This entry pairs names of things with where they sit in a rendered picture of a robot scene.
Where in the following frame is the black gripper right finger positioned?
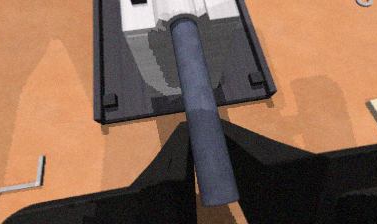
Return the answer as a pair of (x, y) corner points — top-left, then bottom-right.
(220, 118), (377, 224)

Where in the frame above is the grey l-shaped hex key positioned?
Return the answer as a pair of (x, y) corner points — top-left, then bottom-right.
(0, 155), (46, 192)

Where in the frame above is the blue-grey cylinder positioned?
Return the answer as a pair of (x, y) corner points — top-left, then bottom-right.
(170, 18), (240, 207)

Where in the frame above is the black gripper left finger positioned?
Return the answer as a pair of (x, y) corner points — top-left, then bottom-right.
(0, 121), (197, 224)

